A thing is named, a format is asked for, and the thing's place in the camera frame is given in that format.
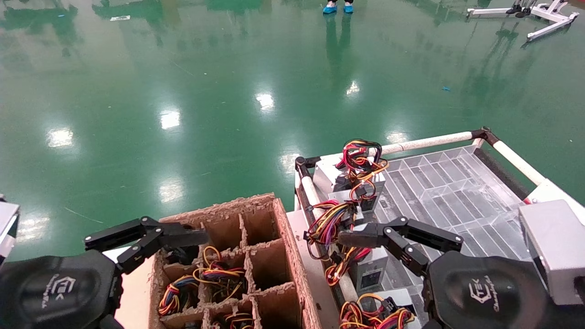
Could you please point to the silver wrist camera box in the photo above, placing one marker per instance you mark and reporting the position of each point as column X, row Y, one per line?
column 7, row 224
column 553, row 246

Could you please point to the white metal floor stand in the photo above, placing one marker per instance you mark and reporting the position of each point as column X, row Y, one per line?
column 553, row 16

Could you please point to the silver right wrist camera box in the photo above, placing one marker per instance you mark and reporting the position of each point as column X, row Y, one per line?
column 553, row 246

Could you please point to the clear plastic divider tray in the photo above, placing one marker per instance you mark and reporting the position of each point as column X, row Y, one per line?
column 448, row 192

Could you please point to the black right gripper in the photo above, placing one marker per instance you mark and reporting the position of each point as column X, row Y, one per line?
column 480, row 292

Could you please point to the black foam edge strip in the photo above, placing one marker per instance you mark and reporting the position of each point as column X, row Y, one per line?
column 500, row 173

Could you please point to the white sign with red print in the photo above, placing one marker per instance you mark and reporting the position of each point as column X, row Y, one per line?
column 553, row 192

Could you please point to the brown cardboard divider box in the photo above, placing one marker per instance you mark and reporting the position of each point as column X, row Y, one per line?
column 292, row 256

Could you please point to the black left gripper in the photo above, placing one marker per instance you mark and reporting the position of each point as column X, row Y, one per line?
column 55, row 292

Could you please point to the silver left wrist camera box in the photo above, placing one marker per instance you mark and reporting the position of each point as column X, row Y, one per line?
column 7, row 224

